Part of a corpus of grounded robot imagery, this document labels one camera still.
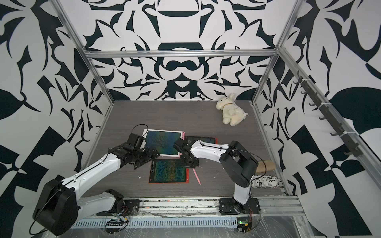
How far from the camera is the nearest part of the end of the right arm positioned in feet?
2.14

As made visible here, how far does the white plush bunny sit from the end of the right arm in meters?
0.40

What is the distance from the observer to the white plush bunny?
1.02 metres
